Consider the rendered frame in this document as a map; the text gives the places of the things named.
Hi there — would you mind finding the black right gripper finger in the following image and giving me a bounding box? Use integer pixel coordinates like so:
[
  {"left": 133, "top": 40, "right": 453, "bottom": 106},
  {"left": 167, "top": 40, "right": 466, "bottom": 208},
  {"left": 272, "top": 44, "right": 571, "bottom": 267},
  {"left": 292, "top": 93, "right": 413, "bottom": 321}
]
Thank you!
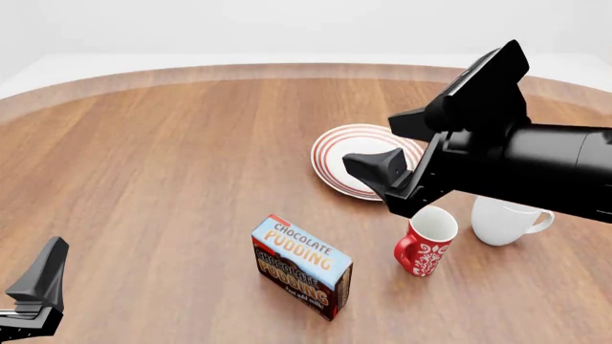
[
  {"left": 387, "top": 106, "right": 439, "bottom": 140},
  {"left": 342, "top": 146, "right": 414, "bottom": 201}
]

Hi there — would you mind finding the red mug with white pattern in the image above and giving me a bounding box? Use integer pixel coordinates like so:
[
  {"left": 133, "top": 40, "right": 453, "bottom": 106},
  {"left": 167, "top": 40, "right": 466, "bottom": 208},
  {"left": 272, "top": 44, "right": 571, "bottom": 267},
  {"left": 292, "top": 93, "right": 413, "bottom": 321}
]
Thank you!
[{"left": 394, "top": 205, "right": 459, "bottom": 278}]

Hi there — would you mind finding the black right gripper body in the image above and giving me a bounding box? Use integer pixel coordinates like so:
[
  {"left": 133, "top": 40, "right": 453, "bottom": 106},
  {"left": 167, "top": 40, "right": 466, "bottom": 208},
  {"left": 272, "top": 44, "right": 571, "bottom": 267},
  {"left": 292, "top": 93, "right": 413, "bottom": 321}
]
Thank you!
[{"left": 383, "top": 130, "right": 469, "bottom": 219}]

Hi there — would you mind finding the chocolate pudding box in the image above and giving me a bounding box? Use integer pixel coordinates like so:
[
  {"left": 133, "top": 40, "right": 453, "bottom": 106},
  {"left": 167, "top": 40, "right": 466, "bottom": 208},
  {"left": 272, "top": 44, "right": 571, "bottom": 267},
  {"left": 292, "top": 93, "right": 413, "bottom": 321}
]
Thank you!
[{"left": 251, "top": 213, "right": 355, "bottom": 322}]

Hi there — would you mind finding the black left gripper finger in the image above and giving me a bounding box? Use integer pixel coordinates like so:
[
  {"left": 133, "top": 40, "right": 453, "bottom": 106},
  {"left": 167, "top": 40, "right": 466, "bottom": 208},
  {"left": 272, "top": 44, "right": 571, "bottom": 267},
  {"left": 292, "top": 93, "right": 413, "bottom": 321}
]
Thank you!
[{"left": 5, "top": 235, "right": 70, "bottom": 312}]

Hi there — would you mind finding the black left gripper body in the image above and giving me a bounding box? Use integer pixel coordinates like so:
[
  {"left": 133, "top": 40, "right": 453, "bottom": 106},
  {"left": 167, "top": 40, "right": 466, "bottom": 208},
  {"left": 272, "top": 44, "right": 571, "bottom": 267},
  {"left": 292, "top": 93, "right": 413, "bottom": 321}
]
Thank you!
[{"left": 0, "top": 302, "right": 65, "bottom": 340}]

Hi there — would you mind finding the white plate with red rings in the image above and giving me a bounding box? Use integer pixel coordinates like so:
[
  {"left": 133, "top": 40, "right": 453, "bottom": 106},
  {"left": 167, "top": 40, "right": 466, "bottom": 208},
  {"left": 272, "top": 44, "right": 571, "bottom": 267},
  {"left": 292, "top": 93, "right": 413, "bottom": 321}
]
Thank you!
[{"left": 310, "top": 123, "right": 426, "bottom": 202}]

